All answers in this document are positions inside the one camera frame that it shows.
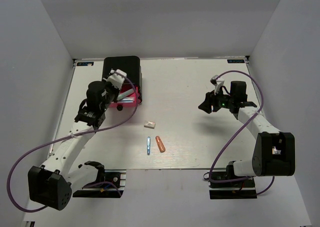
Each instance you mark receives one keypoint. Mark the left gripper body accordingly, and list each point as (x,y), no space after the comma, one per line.
(112,95)

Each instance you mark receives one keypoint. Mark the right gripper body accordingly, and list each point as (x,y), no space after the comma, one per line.
(225,101)

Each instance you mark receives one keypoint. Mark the pink top drawer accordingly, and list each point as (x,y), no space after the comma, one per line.
(121,106)

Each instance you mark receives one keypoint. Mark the white eraser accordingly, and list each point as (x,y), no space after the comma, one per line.
(149,124)

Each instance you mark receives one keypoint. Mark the blue capped highlighter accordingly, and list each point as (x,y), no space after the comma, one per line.
(128,100)

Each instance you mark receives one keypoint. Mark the green capped highlighter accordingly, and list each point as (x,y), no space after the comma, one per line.
(125,94)

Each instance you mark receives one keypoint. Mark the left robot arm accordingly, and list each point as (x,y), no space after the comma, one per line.
(53,183)

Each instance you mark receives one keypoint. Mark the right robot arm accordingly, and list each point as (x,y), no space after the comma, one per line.
(274,150)

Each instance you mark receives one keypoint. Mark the right blue corner label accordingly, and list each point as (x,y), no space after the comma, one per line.
(235,61)

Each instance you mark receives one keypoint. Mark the blue corner label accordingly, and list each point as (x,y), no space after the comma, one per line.
(85,64)
(235,61)

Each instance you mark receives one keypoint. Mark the left blue corner label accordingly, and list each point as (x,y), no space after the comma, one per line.
(85,64)

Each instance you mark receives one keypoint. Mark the black drawer cabinet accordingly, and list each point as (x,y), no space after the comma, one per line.
(131,65)

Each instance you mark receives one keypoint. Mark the blue pen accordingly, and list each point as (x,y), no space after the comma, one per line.
(148,146)

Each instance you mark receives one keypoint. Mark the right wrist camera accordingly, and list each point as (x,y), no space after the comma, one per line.
(218,82)

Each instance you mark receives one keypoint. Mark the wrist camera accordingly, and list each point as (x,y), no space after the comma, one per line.
(218,82)
(116,78)

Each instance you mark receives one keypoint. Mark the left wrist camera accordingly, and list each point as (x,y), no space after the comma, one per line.
(116,78)

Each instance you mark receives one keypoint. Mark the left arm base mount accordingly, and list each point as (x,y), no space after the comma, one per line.
(103,184)

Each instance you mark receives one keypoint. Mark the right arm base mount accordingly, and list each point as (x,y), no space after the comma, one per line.
(236,190)

